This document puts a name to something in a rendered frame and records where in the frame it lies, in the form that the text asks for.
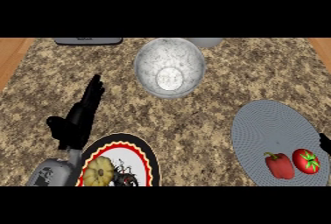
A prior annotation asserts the white marble bowl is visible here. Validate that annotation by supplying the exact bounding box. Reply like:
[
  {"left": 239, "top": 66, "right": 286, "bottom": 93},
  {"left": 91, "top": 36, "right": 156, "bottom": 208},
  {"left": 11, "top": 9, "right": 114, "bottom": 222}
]
[{"left": 134, "top": 38, "right": 208, "bottom": 100}]

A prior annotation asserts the pale grey round container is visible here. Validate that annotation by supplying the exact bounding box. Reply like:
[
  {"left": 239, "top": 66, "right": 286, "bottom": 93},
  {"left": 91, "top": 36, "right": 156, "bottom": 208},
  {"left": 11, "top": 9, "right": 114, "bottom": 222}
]
[{"left": 184, "top": 38, "right": 225, "bottom": 49}]

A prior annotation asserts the red tomato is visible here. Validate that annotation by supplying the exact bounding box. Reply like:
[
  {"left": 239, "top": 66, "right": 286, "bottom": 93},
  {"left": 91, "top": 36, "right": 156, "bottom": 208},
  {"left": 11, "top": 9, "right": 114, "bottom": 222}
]
[{"left": 292, "top": 148, "right": 321, "bottom": 175}]

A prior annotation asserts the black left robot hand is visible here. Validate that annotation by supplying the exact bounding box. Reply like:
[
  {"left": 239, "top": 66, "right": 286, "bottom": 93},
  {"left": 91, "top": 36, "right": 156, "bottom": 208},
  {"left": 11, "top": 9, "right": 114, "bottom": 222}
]
[{"left": 47, "top": 73, "right": 107, "bottom": 151}]

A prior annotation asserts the black red patterned plate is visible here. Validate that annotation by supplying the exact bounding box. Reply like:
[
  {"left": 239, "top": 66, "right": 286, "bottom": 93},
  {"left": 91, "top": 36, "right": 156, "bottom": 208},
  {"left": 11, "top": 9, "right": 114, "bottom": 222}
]
[{"left": 76, "top": 133, "right": 162, "bottom": 187}]

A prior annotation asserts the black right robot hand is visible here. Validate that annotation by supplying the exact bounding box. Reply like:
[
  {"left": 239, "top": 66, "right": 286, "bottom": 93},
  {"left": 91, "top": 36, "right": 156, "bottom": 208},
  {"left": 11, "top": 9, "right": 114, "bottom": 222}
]
[{"left": 318, "top": 133, "right": 331, "bottom": 157}]

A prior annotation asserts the yellow pumpkin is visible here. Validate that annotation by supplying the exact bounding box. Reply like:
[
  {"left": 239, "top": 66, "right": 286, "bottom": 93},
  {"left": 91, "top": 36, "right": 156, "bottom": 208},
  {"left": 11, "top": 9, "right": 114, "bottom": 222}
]
[{"left": 82, "top": 156, "right": 117, "bottom": 187}]

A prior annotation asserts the dark grey flat appliance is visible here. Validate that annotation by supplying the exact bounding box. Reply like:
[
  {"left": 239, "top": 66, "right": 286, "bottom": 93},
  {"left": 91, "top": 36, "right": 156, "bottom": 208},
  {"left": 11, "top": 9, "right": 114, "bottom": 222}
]
[{"left": 54, "top": 38, "right": 125, "bottom": 46}]

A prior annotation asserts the red bell pepper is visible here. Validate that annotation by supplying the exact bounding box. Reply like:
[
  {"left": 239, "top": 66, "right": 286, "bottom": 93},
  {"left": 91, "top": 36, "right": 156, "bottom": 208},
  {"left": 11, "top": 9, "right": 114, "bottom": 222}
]
[{"left": 264, "top": 151, "right": 298, "bottom": 180}]

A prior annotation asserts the round grey placemat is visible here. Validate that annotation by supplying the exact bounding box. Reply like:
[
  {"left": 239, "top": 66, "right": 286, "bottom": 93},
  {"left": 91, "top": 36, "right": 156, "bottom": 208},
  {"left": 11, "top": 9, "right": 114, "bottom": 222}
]
[{"left": 233, "top": 100, "right": 331, "bottom": 187}]

